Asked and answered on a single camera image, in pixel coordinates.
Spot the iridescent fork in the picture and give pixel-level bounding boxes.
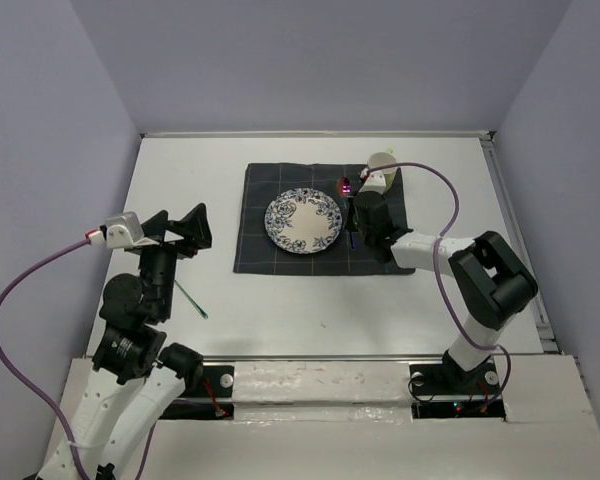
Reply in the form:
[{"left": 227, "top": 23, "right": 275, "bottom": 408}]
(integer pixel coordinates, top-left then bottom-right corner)
[{"left": 174, "top": 280, "right": 209, "bottom": 319}]

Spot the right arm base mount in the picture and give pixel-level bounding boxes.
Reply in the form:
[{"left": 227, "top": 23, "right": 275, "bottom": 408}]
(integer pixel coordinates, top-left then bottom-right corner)
[{"left": 407, "top": 361, "right": 506, "bottom": 420}]

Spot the dark checked cloth placemat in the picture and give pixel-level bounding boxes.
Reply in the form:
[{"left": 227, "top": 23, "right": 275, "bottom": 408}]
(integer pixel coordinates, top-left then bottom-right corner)
[{"left": 234, "top": 163, "right": 415, "bottom": 276}]

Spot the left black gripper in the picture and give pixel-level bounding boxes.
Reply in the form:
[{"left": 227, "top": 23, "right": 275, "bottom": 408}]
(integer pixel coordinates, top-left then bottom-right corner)
[{"left": 138, "top": 201, "right": 213, "bottom": 318}]

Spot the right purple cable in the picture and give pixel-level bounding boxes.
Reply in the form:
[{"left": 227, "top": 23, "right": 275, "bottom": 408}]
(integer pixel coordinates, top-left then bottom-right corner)
[{"left": 367, "top": 160, "right": 512, "bottom": 401}]

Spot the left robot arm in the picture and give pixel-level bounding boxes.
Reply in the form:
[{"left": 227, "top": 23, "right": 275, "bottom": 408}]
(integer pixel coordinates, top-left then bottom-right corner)
[{"left": 37, "top": 203, "right": 212, "bottom": 479}]

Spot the cream yellow mug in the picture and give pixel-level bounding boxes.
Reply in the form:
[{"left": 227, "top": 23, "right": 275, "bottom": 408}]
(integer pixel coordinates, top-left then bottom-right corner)
[{"left": 367, "top": 148, "right": 398, "bottom": 193}]

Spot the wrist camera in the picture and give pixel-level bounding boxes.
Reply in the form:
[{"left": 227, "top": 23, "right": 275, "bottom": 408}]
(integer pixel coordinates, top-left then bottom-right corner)
[
  {"left": 101, "top": 212, "right": 159, "bottom": 250},
  {"left": 358, "top": 168, "right": 387, "bottom": 195}
]

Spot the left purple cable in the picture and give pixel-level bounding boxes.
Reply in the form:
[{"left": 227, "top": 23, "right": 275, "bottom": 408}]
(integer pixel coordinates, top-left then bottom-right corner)
[{"left": 0, "top": 234, "right": 154, "bottom": 479}]

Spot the blue floral plate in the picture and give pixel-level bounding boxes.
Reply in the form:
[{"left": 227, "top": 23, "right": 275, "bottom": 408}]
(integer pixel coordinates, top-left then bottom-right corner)
[{"left": 264, "top": 188, "right": 343, "bottom": 255}]

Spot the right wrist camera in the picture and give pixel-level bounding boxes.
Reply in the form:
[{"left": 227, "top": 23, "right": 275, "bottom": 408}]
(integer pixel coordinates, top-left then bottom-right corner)
[{"left": 358, "top": 168, "right": 387, "bottom": 195}]

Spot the iridescent spoon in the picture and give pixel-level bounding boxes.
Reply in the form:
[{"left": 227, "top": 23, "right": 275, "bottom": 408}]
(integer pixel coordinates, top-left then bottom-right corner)
[{"left": 336, "top": 177, "right": 357, "bottom": 250}]

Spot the purple cable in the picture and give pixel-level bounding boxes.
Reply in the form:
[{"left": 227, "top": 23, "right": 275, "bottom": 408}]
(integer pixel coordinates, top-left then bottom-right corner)
[
  {"left": 0, "top": 234, "right": 154, "bottom": 479},
  {"left": 367, "top": 160, "right": 512, "bottom": 401}
]

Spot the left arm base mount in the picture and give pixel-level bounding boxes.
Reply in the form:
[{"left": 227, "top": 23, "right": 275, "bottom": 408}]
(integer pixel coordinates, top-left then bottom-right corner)
[{"left": 160, "top": 363, "right": 235, "bottom": 421}]

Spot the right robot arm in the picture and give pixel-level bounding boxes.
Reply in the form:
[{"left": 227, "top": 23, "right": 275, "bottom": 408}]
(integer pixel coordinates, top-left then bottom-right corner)
[{"left": 347, "top": 191, "right": 539, "bottom": 392}]

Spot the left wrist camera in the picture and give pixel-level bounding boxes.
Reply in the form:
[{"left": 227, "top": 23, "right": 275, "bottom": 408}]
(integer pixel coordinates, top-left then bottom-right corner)
[{"left": 101, "top": 212, "right": 159, "bottom": 250}]

